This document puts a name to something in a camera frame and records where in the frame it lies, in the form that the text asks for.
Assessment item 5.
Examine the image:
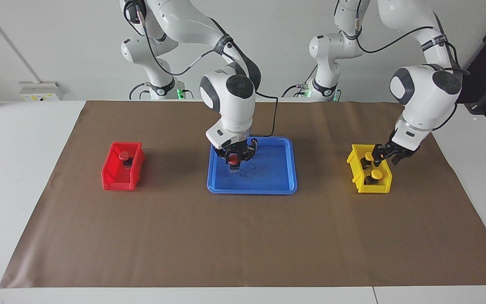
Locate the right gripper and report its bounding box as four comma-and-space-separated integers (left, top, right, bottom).
213, 137, 259, 166

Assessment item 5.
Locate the white wall socket box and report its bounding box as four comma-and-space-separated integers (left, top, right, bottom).
19, 81, 65, 102

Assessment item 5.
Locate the yellow plastic bin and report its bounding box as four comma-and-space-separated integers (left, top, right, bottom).
346, 144, 393, 194

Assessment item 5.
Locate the blue plastic tray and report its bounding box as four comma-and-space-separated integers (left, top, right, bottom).
207, 136, 298, 195

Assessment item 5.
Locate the red plastic bin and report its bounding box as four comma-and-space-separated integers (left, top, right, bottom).
101, 141, 146, 191

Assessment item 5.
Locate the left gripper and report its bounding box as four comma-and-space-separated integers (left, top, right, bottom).
372, 134, 421, 167

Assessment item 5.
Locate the black cable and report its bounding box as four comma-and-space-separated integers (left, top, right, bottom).
421, 62, 471, 132
129, 82, 151, 100
252, 90, 279, 147
355, 17, 437, 54
281, 64, 319, 98
124, 1, 227, 77

